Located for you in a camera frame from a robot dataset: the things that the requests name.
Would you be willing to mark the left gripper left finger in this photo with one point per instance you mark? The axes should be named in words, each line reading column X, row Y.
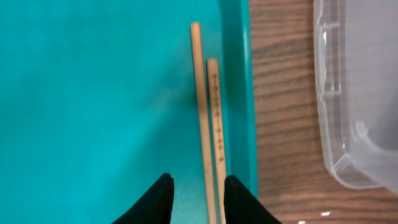
column 154, row 206

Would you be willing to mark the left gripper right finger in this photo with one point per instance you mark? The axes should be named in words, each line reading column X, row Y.
column 241, row 207

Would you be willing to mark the right printed wooden chopstick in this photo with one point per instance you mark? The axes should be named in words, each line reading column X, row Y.
column 217, row 130

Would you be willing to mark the teal plastic serving tray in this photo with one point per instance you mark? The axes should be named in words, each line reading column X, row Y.
column 98, row 100

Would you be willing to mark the left wooden chopstick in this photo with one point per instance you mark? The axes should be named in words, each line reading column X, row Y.
column 200, row 84

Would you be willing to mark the clear plastic bin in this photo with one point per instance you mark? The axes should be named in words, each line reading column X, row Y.
column 355, row 46

